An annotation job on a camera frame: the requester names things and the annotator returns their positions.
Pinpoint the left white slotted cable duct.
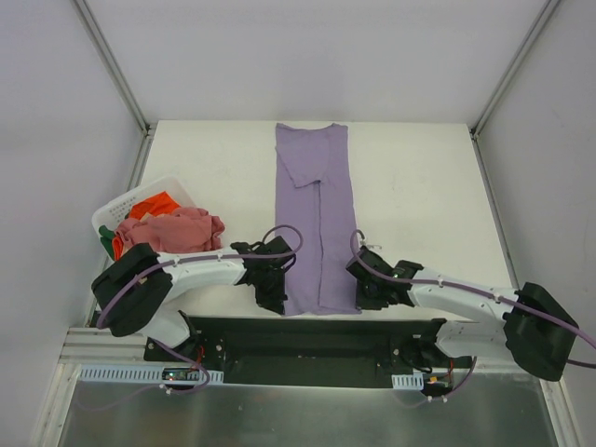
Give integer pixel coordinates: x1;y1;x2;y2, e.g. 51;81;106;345
79;365;224;386

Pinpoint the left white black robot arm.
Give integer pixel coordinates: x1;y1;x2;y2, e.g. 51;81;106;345
91;236;296;362

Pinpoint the white slotted cable duct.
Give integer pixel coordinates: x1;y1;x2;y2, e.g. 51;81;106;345
391;372;425;391
79;365;224;386

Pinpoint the pink t-shirt in basket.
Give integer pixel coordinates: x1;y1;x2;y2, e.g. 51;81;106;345
112;208;225;260

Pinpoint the aluminium extrusion rail left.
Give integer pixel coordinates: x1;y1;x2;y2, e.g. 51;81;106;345
59;328;147;364

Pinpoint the lavender purple t-shirt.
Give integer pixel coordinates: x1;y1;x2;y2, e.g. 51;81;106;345
275;123;359;316

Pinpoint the right white slotted cable duct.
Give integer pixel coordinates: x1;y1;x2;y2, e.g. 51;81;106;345
391;372;425;391

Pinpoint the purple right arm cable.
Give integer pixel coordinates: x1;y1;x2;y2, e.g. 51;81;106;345
348;227;596;410

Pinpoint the aluminium frame post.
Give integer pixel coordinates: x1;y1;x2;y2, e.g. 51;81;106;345
72;0;157;136
468;0;564;139

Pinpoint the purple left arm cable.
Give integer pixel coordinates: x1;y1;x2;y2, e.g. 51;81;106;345
74;224;306;411

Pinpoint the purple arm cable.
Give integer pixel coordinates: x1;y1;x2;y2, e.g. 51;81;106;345
348;227;596;410
74;224;306;411

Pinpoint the green garment in basket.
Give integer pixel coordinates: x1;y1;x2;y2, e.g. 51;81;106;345
98;225;115;251

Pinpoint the right aluminium frame post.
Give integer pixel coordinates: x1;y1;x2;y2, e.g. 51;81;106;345
468;0;564;139

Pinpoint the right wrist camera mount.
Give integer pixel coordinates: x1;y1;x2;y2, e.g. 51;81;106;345
359;238;383;251

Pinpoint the white plastic laundry basket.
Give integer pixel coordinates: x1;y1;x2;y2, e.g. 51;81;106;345
91;176;202;262

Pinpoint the left aluminium frame post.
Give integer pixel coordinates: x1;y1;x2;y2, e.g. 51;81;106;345
72;0;157;136

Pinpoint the orange t-shirt in basket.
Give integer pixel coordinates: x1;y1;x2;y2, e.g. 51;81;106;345
127;191;181;221

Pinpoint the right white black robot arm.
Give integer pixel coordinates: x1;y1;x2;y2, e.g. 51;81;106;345
345;246;578;382

